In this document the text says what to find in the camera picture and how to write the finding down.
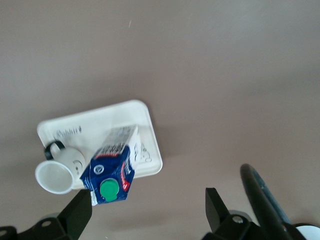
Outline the white smiley mug black handle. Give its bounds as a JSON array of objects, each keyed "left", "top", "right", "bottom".
[{"left": 34, "top": 140, "right": 87, "bottom": 195}]

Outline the brown table mat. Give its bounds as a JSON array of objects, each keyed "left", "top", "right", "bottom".
[{"left": 0, "top": 0, "right": 320, "bottom": 240}]

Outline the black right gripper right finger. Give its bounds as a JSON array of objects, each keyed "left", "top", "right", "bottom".
[{"left": 202, "top": 187, "right": 263, "bottom": 240}]

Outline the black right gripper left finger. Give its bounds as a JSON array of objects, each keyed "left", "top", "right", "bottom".
[{"left": 0, "top": 191, "right": 93, "bottom": 240}]

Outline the blue white milk carton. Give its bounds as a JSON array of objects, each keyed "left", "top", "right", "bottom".
[{"left": 79, "top": 124, "right": 140, "bottom": 207}]

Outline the white rabbit print tray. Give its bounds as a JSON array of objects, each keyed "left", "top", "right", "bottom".
[{"left": 36, "top": 99, "right": 164, "bottom": 190}]

